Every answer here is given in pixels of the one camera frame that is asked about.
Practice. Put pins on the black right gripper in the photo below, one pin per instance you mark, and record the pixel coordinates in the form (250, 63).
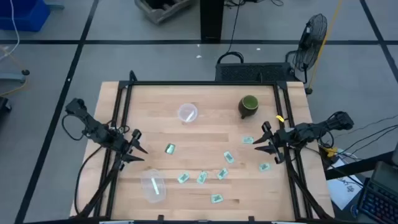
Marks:
(281, 137)

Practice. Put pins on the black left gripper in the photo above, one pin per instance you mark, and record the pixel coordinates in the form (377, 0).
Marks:
(123, 145)

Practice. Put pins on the green sweetener packet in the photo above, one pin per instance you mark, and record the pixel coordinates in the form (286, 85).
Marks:
(229, 157)
(264, 167)
(169, 148)
(183, 177)
(222, 173)
(247, 140)
(217, 198)
(202, 177)

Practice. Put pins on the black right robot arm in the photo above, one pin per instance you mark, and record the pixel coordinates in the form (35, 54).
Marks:
(314, 127)

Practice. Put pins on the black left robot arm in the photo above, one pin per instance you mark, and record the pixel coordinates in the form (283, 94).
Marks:
(93, 129)

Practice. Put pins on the yellow clip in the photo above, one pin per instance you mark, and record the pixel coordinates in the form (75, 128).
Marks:
(280, 118)

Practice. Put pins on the white sweetener packet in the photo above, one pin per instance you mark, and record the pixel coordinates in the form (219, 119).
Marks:
(189, 116)
(155, 186)

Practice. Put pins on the rectangular clear plastic container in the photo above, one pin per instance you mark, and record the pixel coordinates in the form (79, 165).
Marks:
(147, 189)

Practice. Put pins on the dark green ceramic mug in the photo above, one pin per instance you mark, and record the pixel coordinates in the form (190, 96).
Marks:
(248, 105)

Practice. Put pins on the yellow connector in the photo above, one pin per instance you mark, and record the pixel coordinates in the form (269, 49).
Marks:
(330, 151)

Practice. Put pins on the round clear plastic cup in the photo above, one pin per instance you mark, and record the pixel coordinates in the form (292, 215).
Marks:
(183, 109)

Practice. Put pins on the white paper sheet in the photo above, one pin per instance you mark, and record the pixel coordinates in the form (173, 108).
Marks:
(345, 189)

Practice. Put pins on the black beam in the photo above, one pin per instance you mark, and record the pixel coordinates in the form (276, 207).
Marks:
(357, 166)

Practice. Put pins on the black standing fan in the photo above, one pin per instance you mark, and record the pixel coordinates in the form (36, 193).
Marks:
(311, 37)

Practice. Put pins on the laptop with blue keyboard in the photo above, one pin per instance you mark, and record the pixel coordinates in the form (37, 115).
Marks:
(381, 199)

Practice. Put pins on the black pillar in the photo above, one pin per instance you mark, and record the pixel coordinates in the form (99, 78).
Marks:
(211, 20)

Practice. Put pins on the grey crate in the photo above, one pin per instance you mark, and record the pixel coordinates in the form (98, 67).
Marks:
(161, 14)

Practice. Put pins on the grey stand leg with caster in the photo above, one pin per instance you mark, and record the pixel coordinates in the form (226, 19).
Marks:
(14, 77)

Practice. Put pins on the blue plastic bin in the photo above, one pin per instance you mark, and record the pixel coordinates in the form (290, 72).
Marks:
(25, 14)

